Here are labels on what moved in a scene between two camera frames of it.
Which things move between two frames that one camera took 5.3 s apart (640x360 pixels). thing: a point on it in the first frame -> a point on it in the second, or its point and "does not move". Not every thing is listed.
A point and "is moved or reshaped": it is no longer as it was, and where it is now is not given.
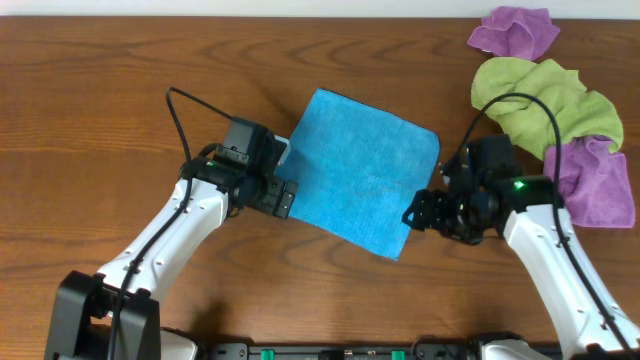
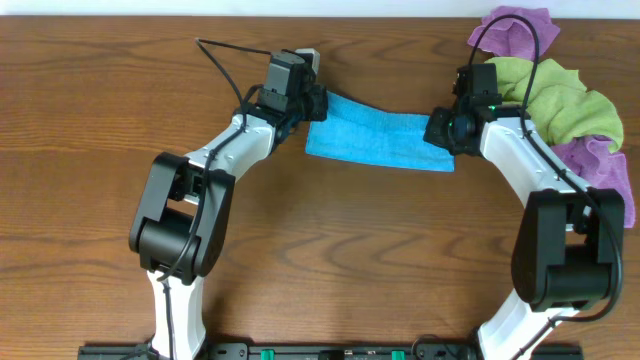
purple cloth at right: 595,184 does not move
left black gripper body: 266,192 -> 305,107
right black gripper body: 456,217 -> 442,130
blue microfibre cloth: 357,169 is moved or reshaped
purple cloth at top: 525,33 does not move
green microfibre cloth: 577,110 does not move
